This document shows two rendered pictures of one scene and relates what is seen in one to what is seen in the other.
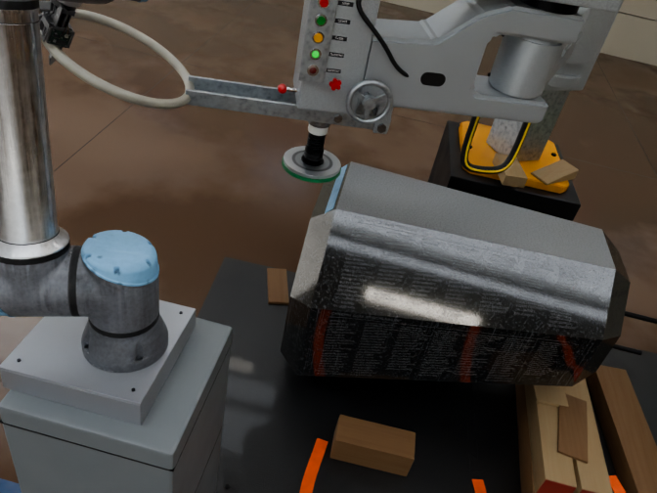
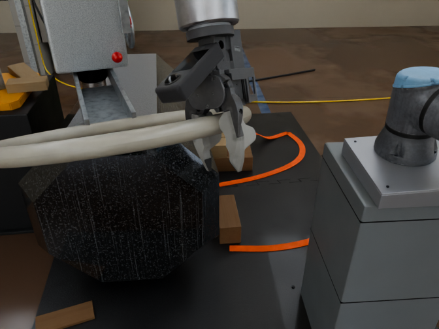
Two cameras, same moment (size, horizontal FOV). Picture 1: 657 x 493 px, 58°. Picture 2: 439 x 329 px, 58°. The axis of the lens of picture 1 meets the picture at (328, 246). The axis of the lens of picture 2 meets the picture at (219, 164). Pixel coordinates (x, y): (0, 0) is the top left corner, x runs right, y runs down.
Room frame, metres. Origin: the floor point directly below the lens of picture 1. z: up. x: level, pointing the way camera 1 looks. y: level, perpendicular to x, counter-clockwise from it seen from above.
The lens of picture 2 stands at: (1.65, 1.45, 1.56)
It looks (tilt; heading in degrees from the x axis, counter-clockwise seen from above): 32 degrees down; 262
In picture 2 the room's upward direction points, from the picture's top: straight up
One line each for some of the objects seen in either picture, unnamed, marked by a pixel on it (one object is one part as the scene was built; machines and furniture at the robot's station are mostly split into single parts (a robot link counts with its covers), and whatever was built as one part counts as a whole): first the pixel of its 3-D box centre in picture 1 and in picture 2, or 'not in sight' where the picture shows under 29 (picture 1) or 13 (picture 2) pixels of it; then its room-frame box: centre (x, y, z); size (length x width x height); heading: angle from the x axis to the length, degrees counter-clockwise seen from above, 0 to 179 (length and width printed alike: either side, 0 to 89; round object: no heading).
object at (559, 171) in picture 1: (554, 171); (23, 72); (2.49, -0.94, 0.80); 0.20 x 0.10 x 0.05; 129
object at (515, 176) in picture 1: (509, 169); (27, 84); (2.41, -0.72, 0.81); 0.20 x 0.10 x 0.05; 8
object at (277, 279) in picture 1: (277, 286); (65, 317); (2.19, 0.21, 0.02); 0.25 x 0.10 x 0.01; 14
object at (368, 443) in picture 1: (372, 445); (227, 218); (1.37, -0.33, 0.07); 0.30 x 0.12 x 0.12; 88
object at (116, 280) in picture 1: (117, 279); (419, 98); (0.91, 0.42, 1.10); 0.17 x 0.15 x 0.18; 107
